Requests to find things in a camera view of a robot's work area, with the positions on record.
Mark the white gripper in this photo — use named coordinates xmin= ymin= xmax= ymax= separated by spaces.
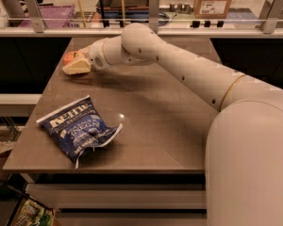
xmin=62 ymin=39 xmax=110 ymax=75

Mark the red apple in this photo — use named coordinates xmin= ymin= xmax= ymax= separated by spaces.
xmin=63 ymin=51 xmax=84 ymax=66

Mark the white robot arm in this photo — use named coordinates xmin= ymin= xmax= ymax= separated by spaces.
xmin=63 ymin=23 xmax=283 ymax=226

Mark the purple plastic crate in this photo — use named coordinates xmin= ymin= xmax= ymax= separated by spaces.
xmin=20 ymin=5 xmax=75 ymax=28

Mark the blue chip bag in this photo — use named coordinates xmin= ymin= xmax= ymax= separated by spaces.
xmin=37 ymin=96 xmax=123 ymax=169

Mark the glass railing with metal posts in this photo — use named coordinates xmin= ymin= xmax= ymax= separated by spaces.
xmin=0 ymin=0 xmax=283 ymax=39

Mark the upper table drawer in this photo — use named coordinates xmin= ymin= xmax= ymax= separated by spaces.
xmin=26 ymin=184 xmax=206 ymax=210

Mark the table drawer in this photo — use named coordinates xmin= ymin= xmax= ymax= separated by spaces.
xmin=26 ymin=184 xmax=206 ymax=210
xmin=57 ymin=213 xmax=208 ymax=226

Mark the lower table drawer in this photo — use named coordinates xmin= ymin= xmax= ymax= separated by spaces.
xmin=57 ymin=213 xmax=208 ymax=226

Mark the snack box on floor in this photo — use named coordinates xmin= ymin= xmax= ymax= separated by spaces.
xmin=8 ymin=199 xmax=56 ymax=226

